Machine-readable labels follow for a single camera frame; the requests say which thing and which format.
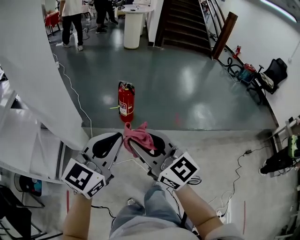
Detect black office chair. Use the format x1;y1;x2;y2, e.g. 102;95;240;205
246;58;288;105

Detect white cylindrical counter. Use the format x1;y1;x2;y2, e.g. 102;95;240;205
121;3;155;50

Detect red fire extinguisher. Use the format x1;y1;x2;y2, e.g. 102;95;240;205
118;81;136;123

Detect white strip light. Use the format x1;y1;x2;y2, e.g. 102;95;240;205
259;0;297;23

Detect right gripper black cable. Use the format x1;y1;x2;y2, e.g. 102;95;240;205
171;188;188;228

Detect beige folded garment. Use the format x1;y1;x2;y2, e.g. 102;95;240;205
257;72;274;90

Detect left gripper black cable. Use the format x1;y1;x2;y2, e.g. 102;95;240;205
90;205;117;220

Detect person's light grey shirt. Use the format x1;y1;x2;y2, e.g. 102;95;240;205
110;220;244;240

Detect white metal frame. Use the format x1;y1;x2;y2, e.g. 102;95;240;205
281;206;300;240

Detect dark wooden staircase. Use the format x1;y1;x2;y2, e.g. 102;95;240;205
154;0;213;57

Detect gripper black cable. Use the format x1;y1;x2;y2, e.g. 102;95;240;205
90;205;117;220
171;188;188;228

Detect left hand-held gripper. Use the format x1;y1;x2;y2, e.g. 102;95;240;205
61;132;124;200

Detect person's right forearm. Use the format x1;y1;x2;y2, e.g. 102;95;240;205
174;185;223;235

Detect pink wiping cloth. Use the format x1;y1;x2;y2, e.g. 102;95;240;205
123;121;158;159

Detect black cable with adapter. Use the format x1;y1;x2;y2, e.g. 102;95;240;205
207;145;270;218

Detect person's left forearm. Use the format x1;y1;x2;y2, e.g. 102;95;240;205
62;193;93;240

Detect teal and red vacuum cleaner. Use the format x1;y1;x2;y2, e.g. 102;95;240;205
226;57;257;86

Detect glass stair railing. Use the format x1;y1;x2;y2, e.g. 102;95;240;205
199;0;227;45

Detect round mesh waste bin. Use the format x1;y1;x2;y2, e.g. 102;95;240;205
14;173;44;197

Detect white curved cabinet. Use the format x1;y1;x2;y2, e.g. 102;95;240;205
0;82;66;186

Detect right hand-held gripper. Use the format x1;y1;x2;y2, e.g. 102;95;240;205
129;131;202;190

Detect brown wooden newel post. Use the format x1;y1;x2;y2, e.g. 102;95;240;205
212;11;239;60

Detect thin white cable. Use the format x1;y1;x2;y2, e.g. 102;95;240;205
207;189;235;211

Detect grey metal rack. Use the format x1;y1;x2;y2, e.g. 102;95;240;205
271;114;300;179

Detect long white floor cable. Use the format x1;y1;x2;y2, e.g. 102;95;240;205
52;53;152;171

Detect black folding chair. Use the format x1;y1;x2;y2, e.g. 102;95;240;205
0;185;47;240

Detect person's blue jeans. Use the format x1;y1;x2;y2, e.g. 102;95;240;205
109;185;188;239

